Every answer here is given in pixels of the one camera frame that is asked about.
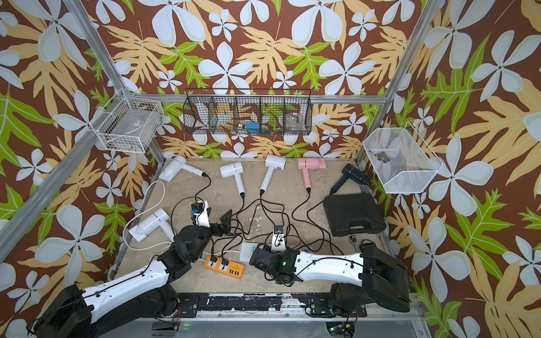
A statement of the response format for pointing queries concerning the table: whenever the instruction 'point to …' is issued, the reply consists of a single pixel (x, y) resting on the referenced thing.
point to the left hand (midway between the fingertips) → (222, 207)
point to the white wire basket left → (129, 124)
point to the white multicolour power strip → (246, 250)
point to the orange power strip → (232, 269)
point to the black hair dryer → (350, 171)
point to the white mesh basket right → (402, 159)
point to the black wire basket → (253, 112)
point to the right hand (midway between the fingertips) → (270, 250)
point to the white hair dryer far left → (175, 166)
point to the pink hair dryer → (305, 164)
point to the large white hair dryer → (140, 230)
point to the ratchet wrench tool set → (353, 239)
